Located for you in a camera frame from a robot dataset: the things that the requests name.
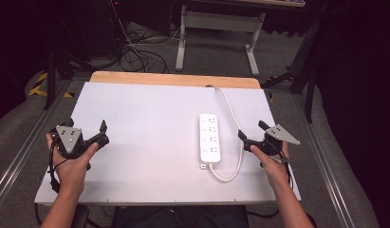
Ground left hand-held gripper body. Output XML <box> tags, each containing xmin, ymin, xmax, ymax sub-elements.
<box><xmin>49</xmin><ymin>124</ymin><xmax>90</xmax><ymax>160</ymax></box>

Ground black metal stand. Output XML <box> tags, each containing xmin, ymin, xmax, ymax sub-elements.
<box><xmin>260</xmin><ymin>18</ymin><xmax>322</xmax><ymax>124</ymax></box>
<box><xmin>44</xmin><ymin>47</ymin><xmax>99</xmax><ymax>111</ymax></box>

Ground yellow black floor tape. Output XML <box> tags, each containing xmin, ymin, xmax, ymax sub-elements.
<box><xmin>28</xmin><ymin>71</ymin><xmax>75</xmax><ymax>99</ymax></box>

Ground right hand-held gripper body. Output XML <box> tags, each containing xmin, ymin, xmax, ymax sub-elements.
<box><xmin>258</xmin><ymin>123</ymin><xmax>301</xmax><ymax>157</ymax></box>

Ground person's right hand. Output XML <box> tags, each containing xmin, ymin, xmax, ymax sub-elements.
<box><xmin>249</xmin><ymin>142</ymin><xmax>294</xmax><ymax>190</ymax></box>

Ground person's left hand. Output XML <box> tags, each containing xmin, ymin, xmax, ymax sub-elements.
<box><xmin>46</xmin><ymin>132</ymin><xmax>100</xmax><ymax>195</ymax></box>

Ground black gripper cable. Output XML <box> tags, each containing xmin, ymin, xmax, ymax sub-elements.
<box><xmin>276</xmin><ymin>151</ymin><xmax>295</xmax><ymax>192</ymax></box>
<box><xmin>47</xmin><ymin>139</ymin><xmax>70</xmax><ymax>195</ymax></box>

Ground white board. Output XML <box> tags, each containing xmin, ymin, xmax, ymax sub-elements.
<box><xmin>34</xmin><ymin>81</ymin><xmax>302</xmax><ymax>206</ymax></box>

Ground white power strip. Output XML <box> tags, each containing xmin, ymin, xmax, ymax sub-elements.
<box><xmin>198</xmin><ymin>113</ymin><xmax>222</xmax><ymax>170</ymax></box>

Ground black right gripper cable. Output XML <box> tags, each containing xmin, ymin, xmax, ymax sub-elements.
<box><xmin>276</xmin><ymin>151</ymin><xmax>295</xmax><ymax>192</ymax></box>

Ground white metal desk frame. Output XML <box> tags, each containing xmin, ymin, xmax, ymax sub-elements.
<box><xmin>175</xmin><ymin>4</ymin><xmax>267</xmax><ymax>77</ymax></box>

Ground white power strip cable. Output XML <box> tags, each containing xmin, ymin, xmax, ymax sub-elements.
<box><xmin>205</xmin><ymin>84</ymin><xmax>245</xmax><ymax>183</ymax></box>

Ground person's dark trousers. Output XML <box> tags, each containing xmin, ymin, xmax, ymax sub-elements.
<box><xmin>112</xmin><ymin>205</ymin><xmax>250</xmax><ymax>228</ymax></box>

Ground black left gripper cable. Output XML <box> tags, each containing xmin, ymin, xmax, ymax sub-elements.
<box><xmin>47</xmin><ymin>139</ymin><xmax>70</xmax><ymax>195</ymax></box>

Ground aluminium floor rail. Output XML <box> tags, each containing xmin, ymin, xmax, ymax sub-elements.
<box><xmin>293</xmin><ymin>94</ymin><xmax>356</xmax><ymax>228</ymax></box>
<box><xmin>0</xmin><ymin>79</ymin><xmax>72</xmax><ymax>207</ymax></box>

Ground black floor cables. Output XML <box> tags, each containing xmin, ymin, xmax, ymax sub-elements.
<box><xmin>112</xmin><ymin>0</ymin><xmax>181</xmax><ymax>75</ymax></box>

